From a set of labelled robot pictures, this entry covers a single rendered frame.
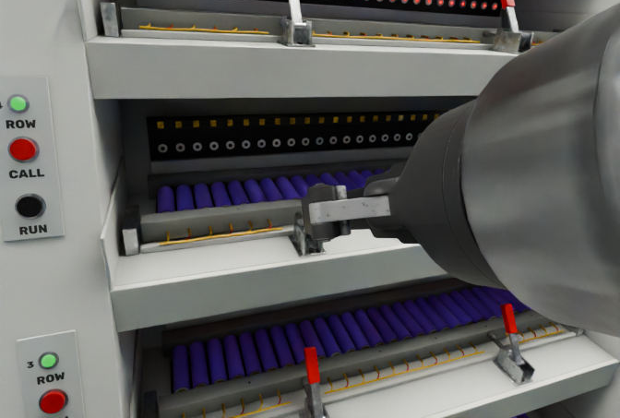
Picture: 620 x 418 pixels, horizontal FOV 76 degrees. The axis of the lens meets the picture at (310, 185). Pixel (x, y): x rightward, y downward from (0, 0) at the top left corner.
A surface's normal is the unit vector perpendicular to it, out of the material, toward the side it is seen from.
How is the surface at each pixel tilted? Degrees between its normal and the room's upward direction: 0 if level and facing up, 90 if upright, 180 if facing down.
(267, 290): 110
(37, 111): 90
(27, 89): 90
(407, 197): 87
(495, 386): 20
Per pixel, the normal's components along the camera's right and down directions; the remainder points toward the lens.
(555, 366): 0.06, -0.91
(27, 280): 0.32, 0.07
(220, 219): 0.34, 0.40
